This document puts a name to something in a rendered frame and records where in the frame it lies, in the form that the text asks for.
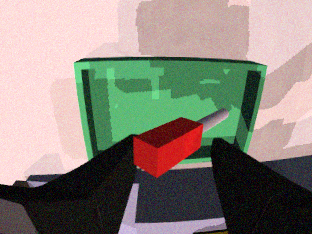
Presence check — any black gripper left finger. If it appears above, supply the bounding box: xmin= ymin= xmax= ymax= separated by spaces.
xmin=0 ymin=134 xmax=137 ymax=234

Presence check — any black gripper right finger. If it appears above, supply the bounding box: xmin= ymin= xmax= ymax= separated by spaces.
xmin=211 ymin=137 xmax=312 ymax=234

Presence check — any green tray floor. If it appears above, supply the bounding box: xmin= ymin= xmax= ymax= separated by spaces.
xmin=88 ymin=68 xmax=248 ymax=150

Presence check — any grey sloped ramp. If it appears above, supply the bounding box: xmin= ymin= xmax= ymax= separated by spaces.
xmin=12 ymin=156 xmax=312 ymax=234

